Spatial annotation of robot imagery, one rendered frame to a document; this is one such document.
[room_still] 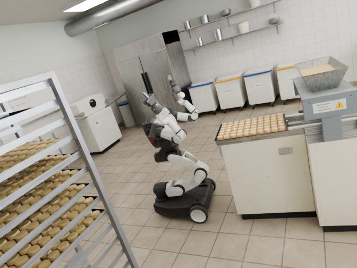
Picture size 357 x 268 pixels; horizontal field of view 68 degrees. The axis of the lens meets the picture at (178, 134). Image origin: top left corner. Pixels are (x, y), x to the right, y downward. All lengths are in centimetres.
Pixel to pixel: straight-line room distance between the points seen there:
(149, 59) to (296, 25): 310
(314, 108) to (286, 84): 367
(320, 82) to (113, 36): 633
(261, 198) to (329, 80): 117
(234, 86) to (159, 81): 168
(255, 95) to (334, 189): 375
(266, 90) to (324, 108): 374
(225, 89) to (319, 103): 401
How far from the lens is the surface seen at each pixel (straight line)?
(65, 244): 146
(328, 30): 621
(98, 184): 146
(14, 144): 124
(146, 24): 716
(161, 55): 602
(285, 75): 567
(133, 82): 655
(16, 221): 126
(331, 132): 215
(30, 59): 652
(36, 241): 143
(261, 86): 575
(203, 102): 617
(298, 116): 260
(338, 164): 227
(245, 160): 243
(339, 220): 256
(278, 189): 258
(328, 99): 206
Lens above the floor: 178
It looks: 18 degrees down
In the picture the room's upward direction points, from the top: 17 degrees counter-clockwise
